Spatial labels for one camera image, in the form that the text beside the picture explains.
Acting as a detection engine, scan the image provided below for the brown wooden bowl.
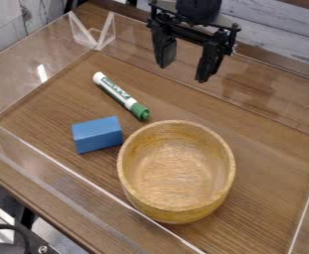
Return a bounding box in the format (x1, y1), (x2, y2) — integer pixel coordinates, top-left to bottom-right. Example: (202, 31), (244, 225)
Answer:
(116, 120), (236, 224)

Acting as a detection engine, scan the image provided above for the black cable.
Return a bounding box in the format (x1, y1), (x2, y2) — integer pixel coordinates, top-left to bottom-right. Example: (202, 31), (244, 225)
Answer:
(0, 223), (32, 254)

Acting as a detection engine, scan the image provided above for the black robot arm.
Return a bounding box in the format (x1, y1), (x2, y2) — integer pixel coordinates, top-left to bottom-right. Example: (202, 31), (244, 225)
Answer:
(147, 0), (241, 83)

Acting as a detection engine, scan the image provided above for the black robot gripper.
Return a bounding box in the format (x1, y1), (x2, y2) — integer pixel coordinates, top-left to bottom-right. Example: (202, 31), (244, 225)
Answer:
(149, 2), (241, 83)

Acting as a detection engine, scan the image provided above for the blue foam block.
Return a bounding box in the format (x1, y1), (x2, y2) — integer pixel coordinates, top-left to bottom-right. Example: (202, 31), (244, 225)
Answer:
(72, 116), (123, 154)

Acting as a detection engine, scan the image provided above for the black metal table frame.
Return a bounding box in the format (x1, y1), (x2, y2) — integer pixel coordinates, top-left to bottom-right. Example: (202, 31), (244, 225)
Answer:
(0, 186), (64, 254)

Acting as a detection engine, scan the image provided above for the green white marker pen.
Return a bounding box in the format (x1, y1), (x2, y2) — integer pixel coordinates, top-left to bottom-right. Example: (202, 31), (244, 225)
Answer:
(92, 71), (150, 121)

